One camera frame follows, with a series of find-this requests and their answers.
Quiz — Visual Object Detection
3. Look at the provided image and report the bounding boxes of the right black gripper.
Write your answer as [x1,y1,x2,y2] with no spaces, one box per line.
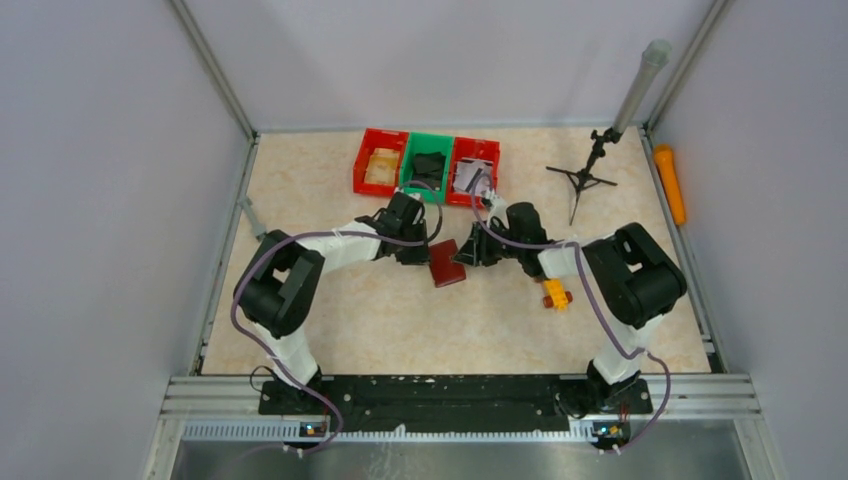
[452,220,525,268]

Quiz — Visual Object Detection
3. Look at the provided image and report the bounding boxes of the red card holder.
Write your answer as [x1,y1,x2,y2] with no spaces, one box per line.
[429,239,467,288]

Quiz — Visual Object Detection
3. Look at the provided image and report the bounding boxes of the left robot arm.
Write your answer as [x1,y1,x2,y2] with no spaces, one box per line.
[230,191,431,414]

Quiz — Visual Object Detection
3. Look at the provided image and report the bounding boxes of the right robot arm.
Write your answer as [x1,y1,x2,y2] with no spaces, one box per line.
[453,202,687,418]

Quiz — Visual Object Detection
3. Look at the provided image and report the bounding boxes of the white cards in bin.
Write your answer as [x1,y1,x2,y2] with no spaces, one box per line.
[452,157,494,196]

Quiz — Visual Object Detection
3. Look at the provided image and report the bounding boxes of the wooden piece in bin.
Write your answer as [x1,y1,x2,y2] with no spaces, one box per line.
[364,148,401,186]

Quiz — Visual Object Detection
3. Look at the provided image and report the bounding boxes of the black item in bin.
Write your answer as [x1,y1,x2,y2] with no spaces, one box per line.
[411,152,446,190]

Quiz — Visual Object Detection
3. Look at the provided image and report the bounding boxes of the yellow toy brick car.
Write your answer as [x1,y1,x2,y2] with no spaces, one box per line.
[534,278,573,311]

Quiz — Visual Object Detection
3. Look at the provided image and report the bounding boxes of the right red bin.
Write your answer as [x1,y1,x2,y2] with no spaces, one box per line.
[445,136,501,207]

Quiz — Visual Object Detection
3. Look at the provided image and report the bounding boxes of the red bin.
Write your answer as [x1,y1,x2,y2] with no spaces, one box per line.
[352,128,409,197]
[445,136,501,207]

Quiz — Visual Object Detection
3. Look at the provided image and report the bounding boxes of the green bin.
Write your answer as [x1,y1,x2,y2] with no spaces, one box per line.
[398,132,455,204]

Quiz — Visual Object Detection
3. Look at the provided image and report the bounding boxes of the left red bin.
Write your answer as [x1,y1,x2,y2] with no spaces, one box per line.
[352,128,409,197]

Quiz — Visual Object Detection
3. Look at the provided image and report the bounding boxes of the black tripod stand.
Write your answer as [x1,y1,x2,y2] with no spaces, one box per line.
[545,127,623,225]

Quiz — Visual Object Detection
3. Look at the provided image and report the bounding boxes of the grey small tool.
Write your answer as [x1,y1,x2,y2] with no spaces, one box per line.
[237,195,268,242]

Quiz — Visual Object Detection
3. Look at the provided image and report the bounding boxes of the orange cylinder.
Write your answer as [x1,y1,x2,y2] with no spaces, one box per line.
[653,144,687,226]

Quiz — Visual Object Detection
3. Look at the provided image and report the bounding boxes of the grey tube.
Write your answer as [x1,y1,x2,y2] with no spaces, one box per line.
[611,39,672,136]

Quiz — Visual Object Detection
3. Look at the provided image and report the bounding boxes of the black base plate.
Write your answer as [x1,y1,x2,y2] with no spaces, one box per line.
[258,374,653,433]

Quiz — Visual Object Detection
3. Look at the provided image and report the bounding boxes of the grey cable duct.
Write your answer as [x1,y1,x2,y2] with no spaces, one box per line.
[182,420,624,444]

